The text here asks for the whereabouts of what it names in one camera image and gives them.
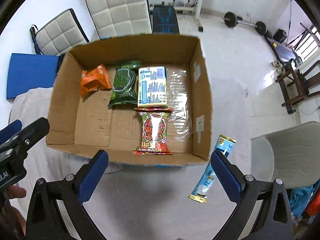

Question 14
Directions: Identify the orange snack bag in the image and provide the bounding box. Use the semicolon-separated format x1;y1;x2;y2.
80;64;112;98

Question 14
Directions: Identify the blue Nestle milk powder sachet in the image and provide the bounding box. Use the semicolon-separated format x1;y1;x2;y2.
189;134;236;203

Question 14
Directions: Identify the red snack bag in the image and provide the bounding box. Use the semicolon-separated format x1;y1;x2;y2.
132;108;173;155

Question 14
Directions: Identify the person left hand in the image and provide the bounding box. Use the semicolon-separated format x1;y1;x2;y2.
1;185;27;239

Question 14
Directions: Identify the turquoise cloth heap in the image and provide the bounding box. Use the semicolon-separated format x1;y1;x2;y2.
289;180;319;219

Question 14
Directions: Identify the blue foam mat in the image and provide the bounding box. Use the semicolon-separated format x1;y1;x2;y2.
7;53;59;99

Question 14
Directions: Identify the grey plastic chair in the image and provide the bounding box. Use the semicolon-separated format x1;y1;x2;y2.
251;121;319;189

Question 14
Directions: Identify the white padded chair near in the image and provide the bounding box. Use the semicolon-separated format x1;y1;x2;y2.
29;8;89;56

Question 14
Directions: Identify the white padded chair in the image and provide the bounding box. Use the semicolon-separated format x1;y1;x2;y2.
29;8;89;56
86;0;152;39

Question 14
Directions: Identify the green snack bag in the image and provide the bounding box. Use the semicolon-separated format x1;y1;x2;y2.
108;61;142;107

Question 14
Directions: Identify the brown cardboard box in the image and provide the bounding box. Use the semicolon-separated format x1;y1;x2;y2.
46;34;213;166

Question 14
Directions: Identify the yellow blue tissue pack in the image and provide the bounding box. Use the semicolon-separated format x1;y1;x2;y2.
137;66;168;108

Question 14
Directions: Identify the dark wooden chair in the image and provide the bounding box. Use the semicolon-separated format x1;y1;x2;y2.
276;59;319;114

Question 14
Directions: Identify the clear plastic wrap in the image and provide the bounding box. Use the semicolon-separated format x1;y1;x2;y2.
167;68;192;141

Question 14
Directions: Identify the white padded chair far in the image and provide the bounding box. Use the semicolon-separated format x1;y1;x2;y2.
86;0;152;39

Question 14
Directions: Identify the black blue weight bench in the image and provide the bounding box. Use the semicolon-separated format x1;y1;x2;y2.
152;5;180;34

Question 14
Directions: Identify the barbell with black plates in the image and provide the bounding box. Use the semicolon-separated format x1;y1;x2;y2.
223;11;267;36

